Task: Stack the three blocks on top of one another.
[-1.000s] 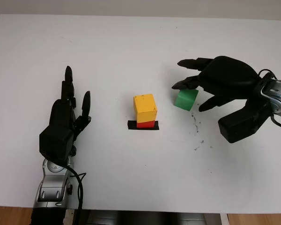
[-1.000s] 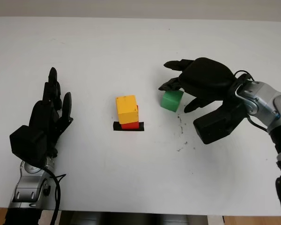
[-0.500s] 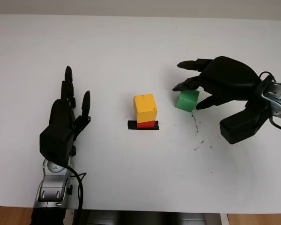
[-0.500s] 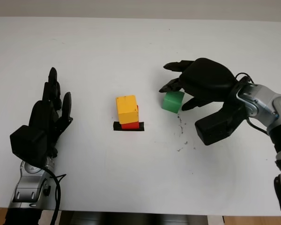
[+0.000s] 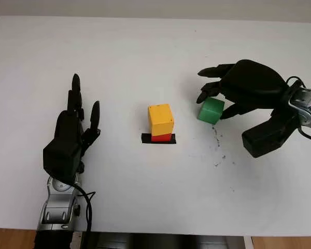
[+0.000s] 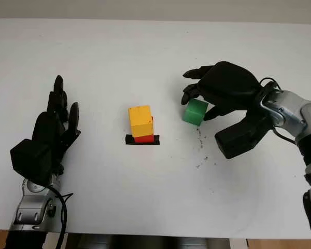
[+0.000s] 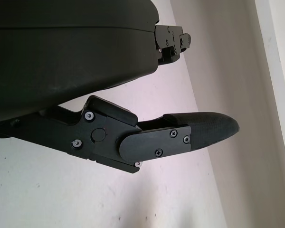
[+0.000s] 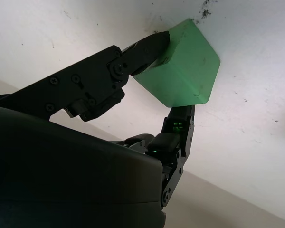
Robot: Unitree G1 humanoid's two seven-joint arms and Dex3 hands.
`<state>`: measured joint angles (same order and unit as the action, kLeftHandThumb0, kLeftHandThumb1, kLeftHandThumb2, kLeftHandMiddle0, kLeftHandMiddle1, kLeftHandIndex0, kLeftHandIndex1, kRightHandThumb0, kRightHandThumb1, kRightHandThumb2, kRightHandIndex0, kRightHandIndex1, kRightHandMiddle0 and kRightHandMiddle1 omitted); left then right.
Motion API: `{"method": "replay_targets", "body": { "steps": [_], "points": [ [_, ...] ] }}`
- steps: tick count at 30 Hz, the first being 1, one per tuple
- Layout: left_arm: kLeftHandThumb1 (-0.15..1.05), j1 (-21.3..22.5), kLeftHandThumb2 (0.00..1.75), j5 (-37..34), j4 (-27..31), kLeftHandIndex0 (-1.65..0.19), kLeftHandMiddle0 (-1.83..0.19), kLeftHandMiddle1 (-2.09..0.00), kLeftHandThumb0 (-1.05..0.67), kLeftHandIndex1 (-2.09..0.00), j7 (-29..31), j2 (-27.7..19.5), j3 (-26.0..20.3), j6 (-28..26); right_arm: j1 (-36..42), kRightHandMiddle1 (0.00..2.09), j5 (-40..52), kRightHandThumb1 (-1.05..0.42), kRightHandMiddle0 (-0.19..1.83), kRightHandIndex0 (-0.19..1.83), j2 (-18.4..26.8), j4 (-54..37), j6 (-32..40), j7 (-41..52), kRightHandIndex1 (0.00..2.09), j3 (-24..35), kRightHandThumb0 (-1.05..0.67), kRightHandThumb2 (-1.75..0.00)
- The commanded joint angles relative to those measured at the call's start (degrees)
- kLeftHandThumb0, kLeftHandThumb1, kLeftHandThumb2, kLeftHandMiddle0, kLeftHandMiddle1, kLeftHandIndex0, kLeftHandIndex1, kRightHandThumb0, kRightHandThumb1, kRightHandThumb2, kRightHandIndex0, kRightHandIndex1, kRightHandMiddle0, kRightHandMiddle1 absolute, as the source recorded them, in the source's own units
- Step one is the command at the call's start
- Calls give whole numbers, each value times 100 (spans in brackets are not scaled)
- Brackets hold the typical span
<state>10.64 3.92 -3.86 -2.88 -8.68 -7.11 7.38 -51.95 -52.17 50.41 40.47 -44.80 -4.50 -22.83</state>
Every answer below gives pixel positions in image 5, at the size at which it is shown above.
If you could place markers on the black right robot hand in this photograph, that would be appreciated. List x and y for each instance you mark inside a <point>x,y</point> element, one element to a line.
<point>251,85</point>

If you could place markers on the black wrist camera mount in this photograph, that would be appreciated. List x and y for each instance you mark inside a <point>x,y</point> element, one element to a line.
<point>267,137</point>
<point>62,155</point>

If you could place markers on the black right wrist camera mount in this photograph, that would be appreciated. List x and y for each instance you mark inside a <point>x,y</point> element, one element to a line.
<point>267,137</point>

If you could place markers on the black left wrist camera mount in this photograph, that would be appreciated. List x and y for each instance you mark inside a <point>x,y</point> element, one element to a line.
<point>62,155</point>

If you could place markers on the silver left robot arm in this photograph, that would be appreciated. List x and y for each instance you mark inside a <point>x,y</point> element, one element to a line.
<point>57,207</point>

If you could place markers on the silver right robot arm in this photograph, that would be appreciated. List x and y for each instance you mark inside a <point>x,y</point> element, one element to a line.
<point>308,109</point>

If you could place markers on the red cube block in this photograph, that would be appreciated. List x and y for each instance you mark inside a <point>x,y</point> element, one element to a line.
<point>160,138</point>

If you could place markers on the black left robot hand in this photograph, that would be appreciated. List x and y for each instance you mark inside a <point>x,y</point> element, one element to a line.
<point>68,122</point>

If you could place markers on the dark robot torso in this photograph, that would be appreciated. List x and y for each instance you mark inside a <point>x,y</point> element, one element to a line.
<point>158,241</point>

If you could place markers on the green cube block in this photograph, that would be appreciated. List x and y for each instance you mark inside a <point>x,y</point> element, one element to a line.
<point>210,111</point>

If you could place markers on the yellow cube block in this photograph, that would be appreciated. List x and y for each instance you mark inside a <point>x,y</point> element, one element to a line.
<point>160,119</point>

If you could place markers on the black tape strip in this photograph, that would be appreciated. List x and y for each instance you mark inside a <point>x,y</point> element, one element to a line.
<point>146,138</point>

